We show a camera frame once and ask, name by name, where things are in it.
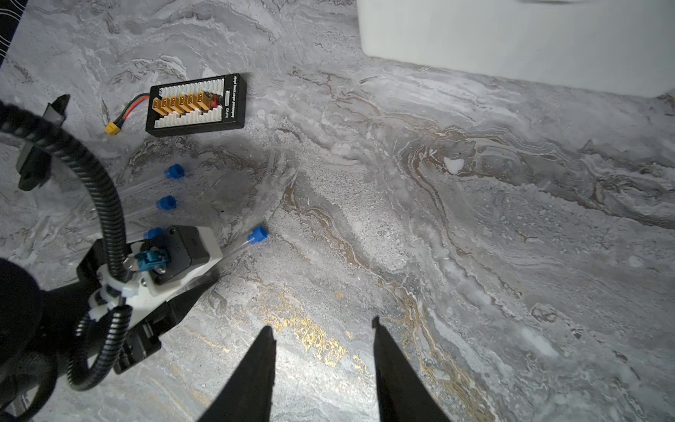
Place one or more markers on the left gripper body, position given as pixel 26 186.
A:
pixel 82 346

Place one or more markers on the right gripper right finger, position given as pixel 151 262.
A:
pixel 400 393

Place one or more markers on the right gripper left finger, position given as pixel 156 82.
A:
pixel 247 395

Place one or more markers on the blue stopper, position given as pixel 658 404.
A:
pixel 167 203
pixel 176 171
pixel 257 235
pixel 150 234

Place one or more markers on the clear test tube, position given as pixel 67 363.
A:
pixel 237 246
pixel 139 187
pixel 135 213

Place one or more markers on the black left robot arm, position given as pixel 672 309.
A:
pixel 34 237

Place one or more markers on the white box brown lid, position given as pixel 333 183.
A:
pixel 620 47

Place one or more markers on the black charging board with cable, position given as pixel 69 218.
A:
pixel 206 105

